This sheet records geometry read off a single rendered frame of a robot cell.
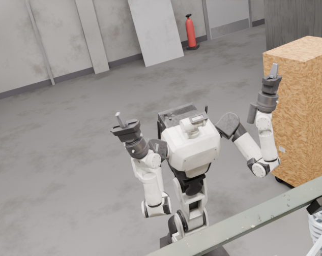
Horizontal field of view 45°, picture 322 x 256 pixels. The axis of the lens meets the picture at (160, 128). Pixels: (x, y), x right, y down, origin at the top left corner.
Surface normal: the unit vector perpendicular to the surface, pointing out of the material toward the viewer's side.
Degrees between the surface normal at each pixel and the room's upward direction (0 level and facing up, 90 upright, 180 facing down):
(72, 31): 90
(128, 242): 0
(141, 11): 77
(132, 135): 102
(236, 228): 34
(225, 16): 90
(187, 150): 68
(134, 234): 0
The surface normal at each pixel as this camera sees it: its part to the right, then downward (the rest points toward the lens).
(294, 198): 0.07, -0.53
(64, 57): 0.34, 0.36
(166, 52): 0.29, 0.15
